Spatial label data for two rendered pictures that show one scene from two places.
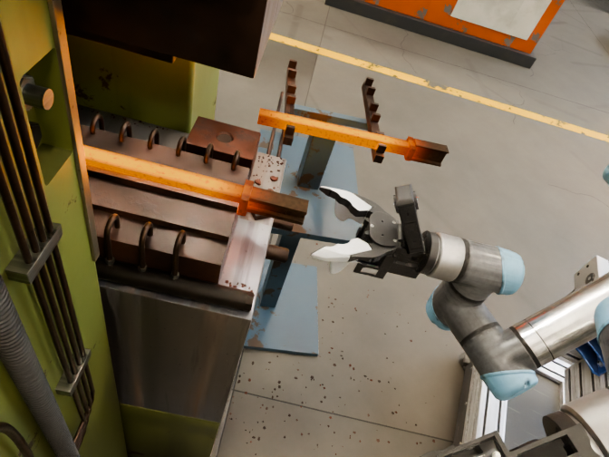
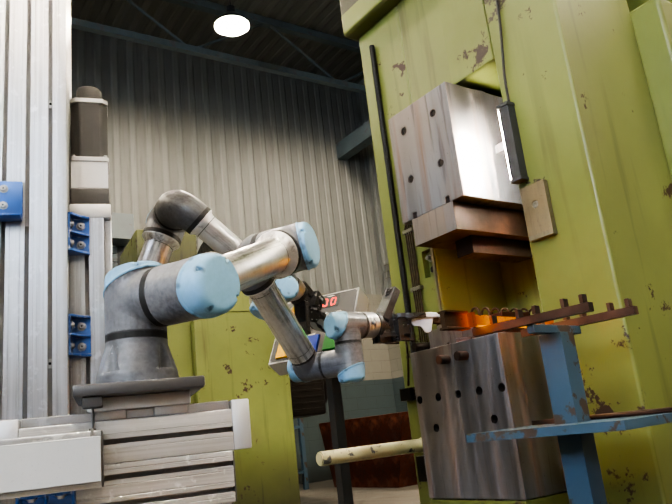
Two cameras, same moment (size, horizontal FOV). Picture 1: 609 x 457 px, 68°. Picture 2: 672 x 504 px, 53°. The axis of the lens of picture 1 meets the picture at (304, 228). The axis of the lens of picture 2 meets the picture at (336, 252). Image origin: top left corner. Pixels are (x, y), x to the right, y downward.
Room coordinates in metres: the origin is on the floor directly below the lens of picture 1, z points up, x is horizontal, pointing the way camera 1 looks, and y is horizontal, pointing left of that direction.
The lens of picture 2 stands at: (2.20, -1.17, 0.69)
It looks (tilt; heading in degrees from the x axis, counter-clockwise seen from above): 15 degrees up; 152
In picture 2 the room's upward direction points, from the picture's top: 6 degrees counter-clockwise
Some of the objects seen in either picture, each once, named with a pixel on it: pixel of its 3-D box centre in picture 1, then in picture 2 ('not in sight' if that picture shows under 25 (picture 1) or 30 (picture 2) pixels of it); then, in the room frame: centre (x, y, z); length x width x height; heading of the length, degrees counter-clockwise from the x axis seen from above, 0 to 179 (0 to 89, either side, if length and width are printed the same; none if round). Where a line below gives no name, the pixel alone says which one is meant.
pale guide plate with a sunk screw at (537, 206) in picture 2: not in sight; (538, 210); (0.76, 0.28, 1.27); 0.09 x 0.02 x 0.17; 8
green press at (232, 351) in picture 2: not in sight; (223, 370); (-4.72, 0.98, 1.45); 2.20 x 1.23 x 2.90; 97
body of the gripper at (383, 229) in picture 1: (392, 247); (390, 327); (0.53, -0.15, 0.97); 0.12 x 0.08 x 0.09; 98
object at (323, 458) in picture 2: not in sight; (374, 451); (0.14, -0.03, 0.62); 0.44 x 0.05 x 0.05; 98
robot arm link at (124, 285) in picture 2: not in sight; (138, 299); (0.87, -0.93, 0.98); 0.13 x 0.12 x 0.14; 38
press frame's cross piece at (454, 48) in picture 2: not in sight; (482, 43); (0.46, 0.47, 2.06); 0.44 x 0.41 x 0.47; 98
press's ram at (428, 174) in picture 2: not in sight; (475, 158); (0.48, 0.32, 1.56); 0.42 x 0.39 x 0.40; 98
